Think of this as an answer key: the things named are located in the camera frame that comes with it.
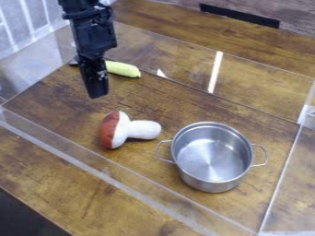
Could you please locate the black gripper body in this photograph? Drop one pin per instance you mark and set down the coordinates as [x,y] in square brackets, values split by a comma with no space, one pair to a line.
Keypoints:
[91,19]

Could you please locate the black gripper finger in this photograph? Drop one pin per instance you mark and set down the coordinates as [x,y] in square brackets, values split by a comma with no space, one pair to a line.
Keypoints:
[97,86]

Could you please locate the red white plush mushroom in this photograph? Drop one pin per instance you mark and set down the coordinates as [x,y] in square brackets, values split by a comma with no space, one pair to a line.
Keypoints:
[118,128]

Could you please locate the silver metal pot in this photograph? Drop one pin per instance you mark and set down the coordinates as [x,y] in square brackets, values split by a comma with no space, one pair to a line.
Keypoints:
[214,156]

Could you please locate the black strip on table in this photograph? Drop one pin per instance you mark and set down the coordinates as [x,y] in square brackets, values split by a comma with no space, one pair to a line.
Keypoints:
[267,22]

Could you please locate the clear acrylic enclosure wall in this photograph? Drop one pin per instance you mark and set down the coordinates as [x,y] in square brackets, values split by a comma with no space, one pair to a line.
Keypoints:
[210,69]

